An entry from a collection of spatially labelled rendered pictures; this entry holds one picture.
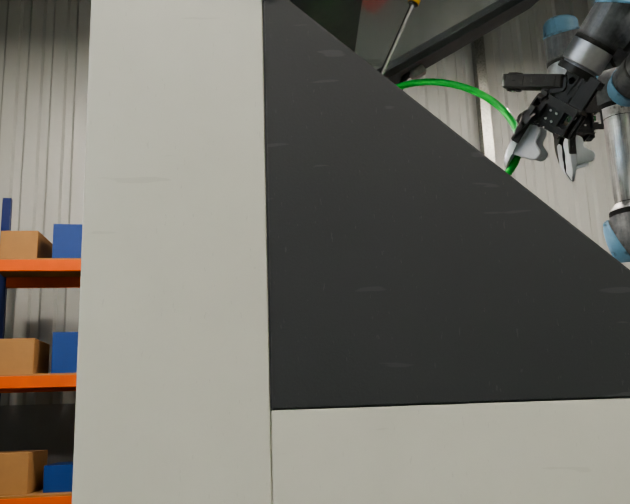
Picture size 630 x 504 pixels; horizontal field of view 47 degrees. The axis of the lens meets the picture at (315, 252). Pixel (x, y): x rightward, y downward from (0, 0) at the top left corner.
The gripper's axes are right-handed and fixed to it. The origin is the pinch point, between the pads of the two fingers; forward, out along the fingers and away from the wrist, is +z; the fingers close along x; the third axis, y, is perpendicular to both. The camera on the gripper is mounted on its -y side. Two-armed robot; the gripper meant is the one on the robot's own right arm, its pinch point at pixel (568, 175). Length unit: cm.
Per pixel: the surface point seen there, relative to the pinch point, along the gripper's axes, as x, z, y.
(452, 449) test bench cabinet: -35, 52, -35
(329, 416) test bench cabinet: -35, 47, -53
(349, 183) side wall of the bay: -35, 12, -48
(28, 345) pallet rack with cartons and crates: 492, -22, -292
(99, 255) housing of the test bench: -35, 22, -86
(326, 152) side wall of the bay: -35, 7, -51
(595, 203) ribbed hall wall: 695, -194, 306
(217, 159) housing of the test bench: -35, 7, -68
